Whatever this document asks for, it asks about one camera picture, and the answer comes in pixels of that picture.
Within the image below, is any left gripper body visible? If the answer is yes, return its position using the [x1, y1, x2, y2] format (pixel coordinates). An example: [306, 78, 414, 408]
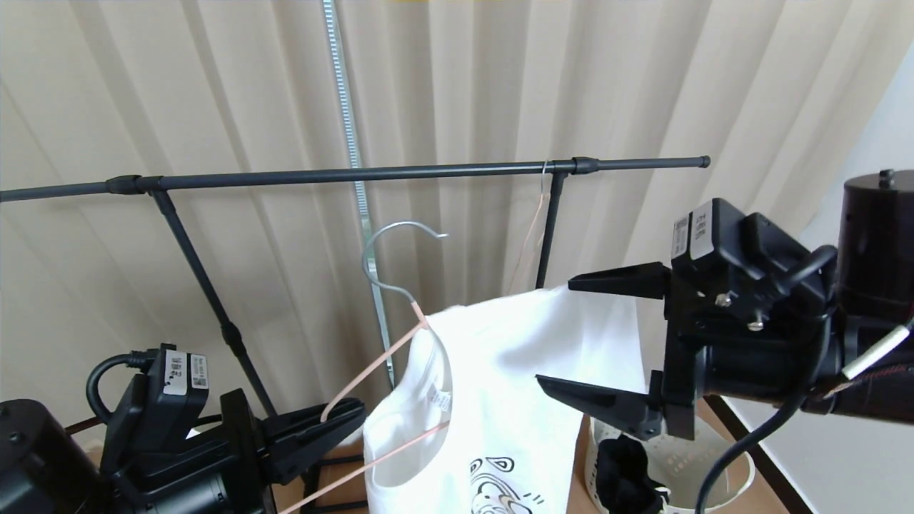
[107, 389, 278, 514]

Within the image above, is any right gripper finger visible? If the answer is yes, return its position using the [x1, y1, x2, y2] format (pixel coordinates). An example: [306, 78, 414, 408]
[568, 261, 673, 301]
[536, 375, 665, 442]

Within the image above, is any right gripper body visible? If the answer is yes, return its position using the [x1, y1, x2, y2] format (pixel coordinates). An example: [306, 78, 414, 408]
[648, 282, 822, 441]

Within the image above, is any white printed t-shirt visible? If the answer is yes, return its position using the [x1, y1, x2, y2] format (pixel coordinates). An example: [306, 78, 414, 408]
[363, 286, 647, 514]

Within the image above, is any pink clothes hanger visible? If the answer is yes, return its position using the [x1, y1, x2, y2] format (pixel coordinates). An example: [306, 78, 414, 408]
[277, 220, 452, 514]
[507, 161, 554, 295]

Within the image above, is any white laundry basket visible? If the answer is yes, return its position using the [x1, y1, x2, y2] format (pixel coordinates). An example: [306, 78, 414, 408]
[584, 414, 756, 514]

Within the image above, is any black clothes rack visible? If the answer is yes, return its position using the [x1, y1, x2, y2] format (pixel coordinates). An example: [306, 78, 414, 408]
[0, 155, 711, 514]

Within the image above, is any black garment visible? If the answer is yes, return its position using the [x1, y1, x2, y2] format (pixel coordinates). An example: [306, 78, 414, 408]
[596, 433, 668, 514]

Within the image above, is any beige curtain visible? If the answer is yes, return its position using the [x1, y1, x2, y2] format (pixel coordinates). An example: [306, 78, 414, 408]
[0, 0, 914, 443]

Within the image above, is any black cable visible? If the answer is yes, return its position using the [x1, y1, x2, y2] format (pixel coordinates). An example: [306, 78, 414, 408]
[695, 245, 840, 514]
[86, 352, 158, 428]

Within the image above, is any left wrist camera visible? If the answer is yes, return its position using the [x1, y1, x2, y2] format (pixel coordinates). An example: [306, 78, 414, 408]
[100, 345, 211, 472]

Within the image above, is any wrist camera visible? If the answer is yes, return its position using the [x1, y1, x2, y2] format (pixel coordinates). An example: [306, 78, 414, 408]
[100, 345, 211, 472]
[670, 198, 838, 343]

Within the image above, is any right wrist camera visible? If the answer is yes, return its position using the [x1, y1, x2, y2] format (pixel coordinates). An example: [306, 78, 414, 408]
[670, 198, 838, 343]

